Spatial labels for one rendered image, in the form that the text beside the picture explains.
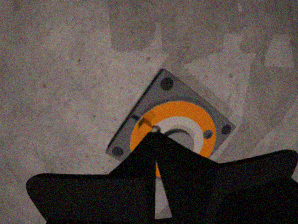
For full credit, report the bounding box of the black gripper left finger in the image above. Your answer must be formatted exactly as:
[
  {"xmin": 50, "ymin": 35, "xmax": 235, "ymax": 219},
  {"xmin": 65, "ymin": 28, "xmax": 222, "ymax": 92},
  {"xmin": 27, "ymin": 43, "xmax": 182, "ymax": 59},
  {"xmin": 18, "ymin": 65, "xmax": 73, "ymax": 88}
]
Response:
[{"xmin": 25, "ymin": 132, "xmax": 156, "ymax": 224}]

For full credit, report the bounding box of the orange round plate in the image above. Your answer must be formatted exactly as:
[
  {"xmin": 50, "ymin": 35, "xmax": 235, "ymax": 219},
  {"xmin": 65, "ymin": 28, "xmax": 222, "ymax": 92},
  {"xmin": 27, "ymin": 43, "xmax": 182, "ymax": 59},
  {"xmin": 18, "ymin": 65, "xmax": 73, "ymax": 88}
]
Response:
[{"xmin": 130, "ymin": 100, "xmax": 217, "ymax": 159}]

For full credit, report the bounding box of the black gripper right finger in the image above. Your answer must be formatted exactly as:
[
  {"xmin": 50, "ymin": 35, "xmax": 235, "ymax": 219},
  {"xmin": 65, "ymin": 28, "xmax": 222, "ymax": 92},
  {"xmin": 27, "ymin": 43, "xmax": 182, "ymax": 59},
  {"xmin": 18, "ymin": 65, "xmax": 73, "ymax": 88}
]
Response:
[{"xmin": 153, "ymin": 132, "xmax": 298, "ymax": 224}]

